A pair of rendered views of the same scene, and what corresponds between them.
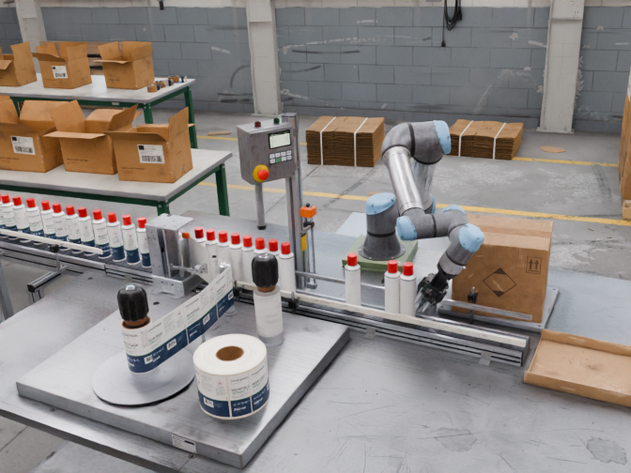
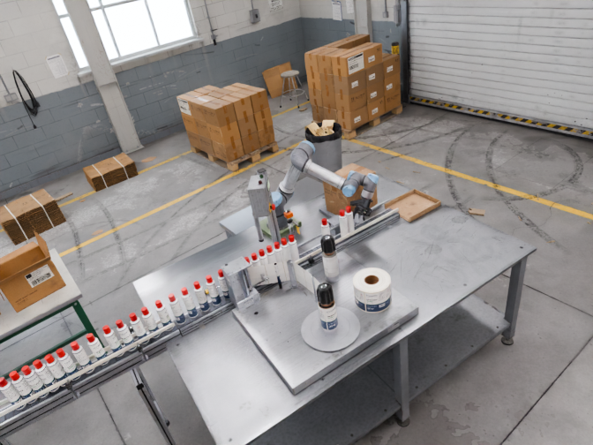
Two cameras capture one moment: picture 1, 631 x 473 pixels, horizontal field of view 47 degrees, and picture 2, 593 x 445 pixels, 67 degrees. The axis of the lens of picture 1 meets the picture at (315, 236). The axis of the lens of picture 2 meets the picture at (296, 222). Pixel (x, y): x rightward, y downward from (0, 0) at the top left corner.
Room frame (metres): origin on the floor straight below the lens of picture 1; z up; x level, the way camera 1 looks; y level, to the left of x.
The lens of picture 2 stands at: (0.92, 1.91, 2.63)
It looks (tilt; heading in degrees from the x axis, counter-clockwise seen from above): 33 degrees down; 305
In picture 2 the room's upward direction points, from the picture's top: 10 degrees counter-clockwise
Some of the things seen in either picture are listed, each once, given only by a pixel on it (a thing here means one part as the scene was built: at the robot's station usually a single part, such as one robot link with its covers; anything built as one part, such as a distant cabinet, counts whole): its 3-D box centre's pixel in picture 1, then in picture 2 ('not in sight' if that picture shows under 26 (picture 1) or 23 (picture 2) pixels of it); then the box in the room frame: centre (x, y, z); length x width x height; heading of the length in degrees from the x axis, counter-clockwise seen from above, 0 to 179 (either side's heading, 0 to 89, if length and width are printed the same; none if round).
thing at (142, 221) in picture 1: (145, 242); (200, 296); (2.55, 0.66, 0.98); 0.05 x 0.05 x 0.20
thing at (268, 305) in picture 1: (267, 298); (329, 258); (1.97, 0.16, 1.03); 0.09 x 0.09 x 0.30
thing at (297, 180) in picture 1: (295, 205); (272, 217); (2.40, 0.07, 1.16); 0.04 x 0.04 x 0.67; 62
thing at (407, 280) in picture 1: (407, 292); (349, 220); (2.05, -0.29, 0.98); 0.05 x 0.05 x 0.20
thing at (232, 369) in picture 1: (232, 374); (372, 290); (1.68, 0.25, 0.95); 0.20 x 0.20 x 0.14
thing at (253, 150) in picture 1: (267, 151); (260, 195); (2.38, 0.15, 1.38); 0.17 x 0.10 x 0.19; 117
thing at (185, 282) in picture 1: (175, 253); (240, 282); (2.37, 0.51, 1.01); 0.14 x 0.13 x 0.26; 62
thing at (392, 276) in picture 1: (392, 289); (343, 223); (2.08, -0.24, 0.98); 0.05 x 0.05 x 0.20
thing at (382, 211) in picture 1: (382, 212); (275, 203); (2.61, -0.27, 1.04); 0.13 x 0.12 x 0.14; 95
